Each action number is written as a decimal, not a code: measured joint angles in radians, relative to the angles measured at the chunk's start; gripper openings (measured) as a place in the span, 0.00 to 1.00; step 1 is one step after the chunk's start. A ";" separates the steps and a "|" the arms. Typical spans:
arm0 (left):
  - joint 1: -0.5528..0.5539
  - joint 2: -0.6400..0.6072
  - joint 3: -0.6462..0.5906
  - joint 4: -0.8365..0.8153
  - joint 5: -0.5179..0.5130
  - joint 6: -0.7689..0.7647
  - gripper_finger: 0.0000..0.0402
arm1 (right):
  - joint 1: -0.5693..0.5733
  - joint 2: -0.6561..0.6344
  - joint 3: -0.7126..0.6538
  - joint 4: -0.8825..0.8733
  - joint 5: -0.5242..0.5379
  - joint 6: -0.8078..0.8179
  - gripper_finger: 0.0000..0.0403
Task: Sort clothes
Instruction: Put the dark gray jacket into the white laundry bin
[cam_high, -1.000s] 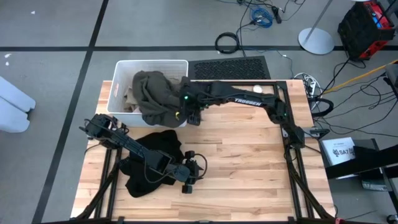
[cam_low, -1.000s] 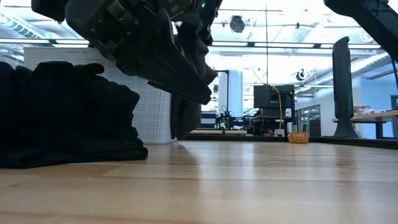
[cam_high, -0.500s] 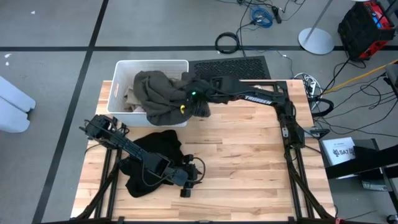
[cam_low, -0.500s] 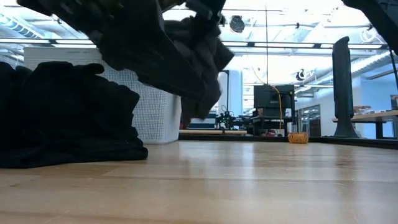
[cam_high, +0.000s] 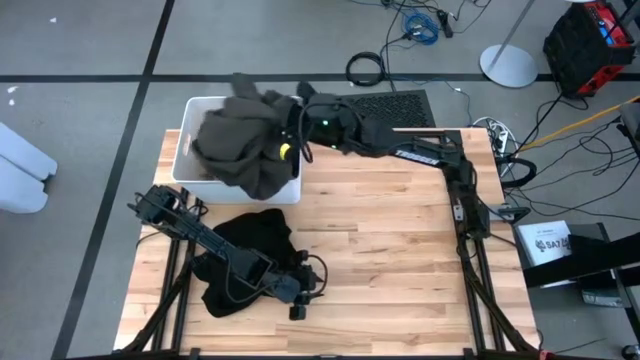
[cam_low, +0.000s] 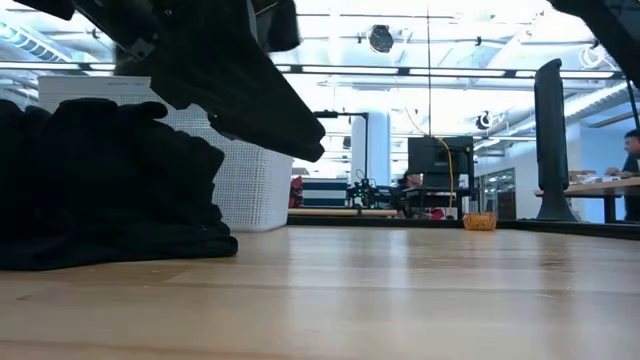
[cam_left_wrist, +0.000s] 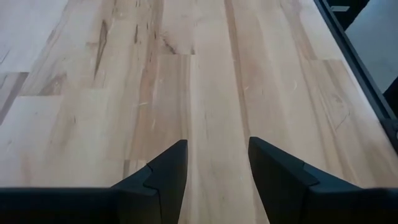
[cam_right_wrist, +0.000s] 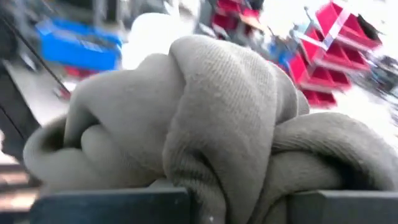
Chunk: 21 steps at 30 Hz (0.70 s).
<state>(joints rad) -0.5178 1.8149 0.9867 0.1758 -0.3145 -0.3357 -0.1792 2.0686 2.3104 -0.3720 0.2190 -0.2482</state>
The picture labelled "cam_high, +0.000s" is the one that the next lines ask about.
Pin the white printed box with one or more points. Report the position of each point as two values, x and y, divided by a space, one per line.
545 240

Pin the dark olive hoodie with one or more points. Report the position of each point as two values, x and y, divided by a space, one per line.
240 145

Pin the white power strip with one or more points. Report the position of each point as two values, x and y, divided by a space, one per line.
505 141

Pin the small black garment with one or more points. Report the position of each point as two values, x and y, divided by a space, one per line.
220 295

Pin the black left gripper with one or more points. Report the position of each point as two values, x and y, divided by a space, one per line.
295 287

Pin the white plastic panel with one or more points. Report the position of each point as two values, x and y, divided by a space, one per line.
20 192
25 155

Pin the black floor mat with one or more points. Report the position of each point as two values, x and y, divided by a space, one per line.
400 107

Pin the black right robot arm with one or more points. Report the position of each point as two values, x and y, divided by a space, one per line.
425 152

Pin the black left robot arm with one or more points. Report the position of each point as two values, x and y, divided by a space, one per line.
200 235

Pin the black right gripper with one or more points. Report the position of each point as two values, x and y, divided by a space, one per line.
330 122

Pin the black power adapter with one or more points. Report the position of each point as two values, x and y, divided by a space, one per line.
445 24

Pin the black side stand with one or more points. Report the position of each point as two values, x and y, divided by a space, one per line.
590 260

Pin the grey round-base stand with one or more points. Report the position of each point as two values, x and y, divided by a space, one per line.
510 67

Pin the red and black equipment case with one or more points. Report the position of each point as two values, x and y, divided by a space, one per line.
575 50

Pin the white plastic laundry basket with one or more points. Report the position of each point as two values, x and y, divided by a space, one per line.
225 192

